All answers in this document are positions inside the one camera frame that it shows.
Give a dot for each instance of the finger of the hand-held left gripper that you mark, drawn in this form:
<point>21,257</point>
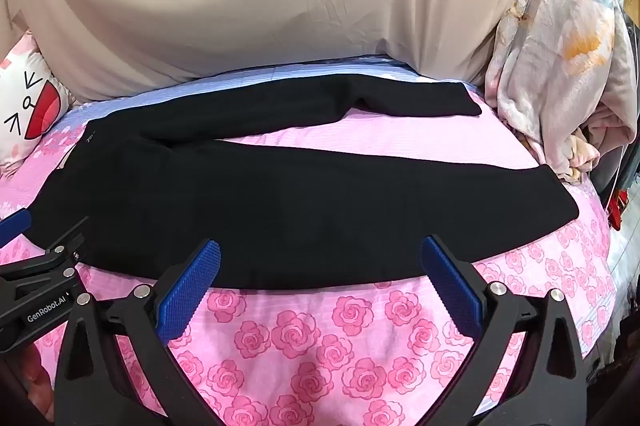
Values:
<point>62,243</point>
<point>12,228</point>

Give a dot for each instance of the black pants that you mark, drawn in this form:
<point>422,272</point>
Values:
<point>300,216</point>

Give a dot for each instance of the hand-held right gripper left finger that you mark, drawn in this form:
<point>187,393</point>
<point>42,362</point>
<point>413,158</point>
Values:
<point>192,286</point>

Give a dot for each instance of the cartoon cat face pillow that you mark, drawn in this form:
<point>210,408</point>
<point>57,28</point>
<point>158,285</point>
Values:
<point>20,106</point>

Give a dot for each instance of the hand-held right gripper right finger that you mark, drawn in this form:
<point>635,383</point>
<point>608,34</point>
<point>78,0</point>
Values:
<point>450,281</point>

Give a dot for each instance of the pink rose bed sheet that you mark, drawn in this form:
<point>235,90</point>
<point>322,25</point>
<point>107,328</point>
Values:
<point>310,351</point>

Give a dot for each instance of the person's left hand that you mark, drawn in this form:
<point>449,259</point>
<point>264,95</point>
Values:
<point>35,378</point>

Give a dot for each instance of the pale floral fleece blanket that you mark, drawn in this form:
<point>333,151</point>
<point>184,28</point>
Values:
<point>560,56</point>

